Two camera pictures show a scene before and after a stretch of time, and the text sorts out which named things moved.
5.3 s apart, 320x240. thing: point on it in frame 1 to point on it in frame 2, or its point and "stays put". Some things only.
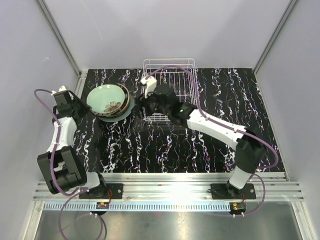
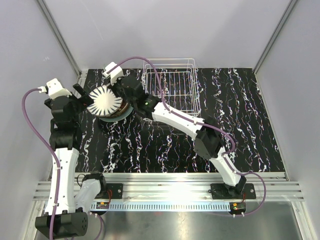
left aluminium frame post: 56,32 stays put
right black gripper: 140,102 to 117,84
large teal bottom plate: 120,118 stays put
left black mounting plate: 117,190 stays put
